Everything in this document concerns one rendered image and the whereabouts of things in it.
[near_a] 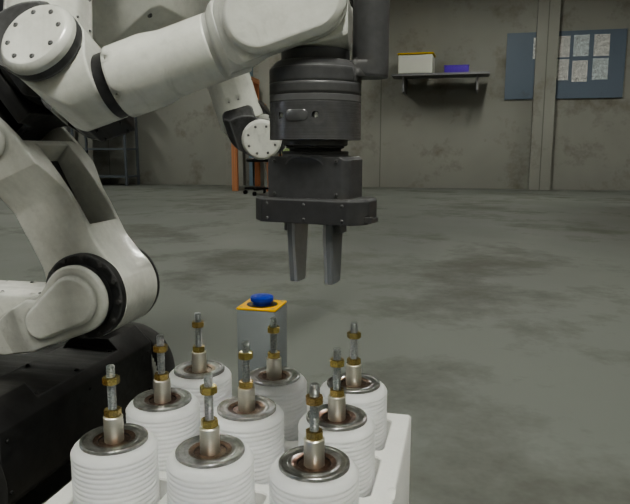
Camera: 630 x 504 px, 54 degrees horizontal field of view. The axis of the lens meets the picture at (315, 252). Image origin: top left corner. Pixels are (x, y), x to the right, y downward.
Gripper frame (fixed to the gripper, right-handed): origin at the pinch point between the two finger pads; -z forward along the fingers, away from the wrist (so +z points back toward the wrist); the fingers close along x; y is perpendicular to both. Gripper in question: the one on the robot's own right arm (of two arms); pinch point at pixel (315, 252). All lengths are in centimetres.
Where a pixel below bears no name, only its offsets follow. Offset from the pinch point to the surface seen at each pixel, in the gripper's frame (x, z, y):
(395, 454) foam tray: 3.6, -29.9, 18.8
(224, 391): -22.7, -25.3, 18.6
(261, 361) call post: -24.5, -25.7, 33.5
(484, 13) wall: -131, 209, 928
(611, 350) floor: 34, -48, 139
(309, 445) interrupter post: -0.1, -20.2, -1.1
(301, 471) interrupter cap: -0.3, -22.4, -2.5
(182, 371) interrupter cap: -28.8, -22.5, 17.0
